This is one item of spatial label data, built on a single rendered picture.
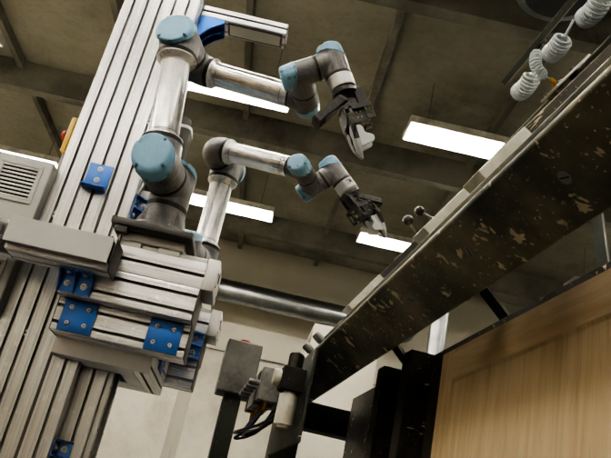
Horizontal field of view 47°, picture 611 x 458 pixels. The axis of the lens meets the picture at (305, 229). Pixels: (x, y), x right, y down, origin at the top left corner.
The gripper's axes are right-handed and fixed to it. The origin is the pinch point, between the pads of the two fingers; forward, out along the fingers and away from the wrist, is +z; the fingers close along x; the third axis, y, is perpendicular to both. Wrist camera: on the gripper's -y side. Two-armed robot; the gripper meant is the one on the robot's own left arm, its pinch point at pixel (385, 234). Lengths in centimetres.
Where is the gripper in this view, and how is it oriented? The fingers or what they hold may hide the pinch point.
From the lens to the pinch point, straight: 258.6
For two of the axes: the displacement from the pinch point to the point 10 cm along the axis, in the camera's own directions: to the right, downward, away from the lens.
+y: -6.8, 2.8, -6.8
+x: 4.8, -5.3, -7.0
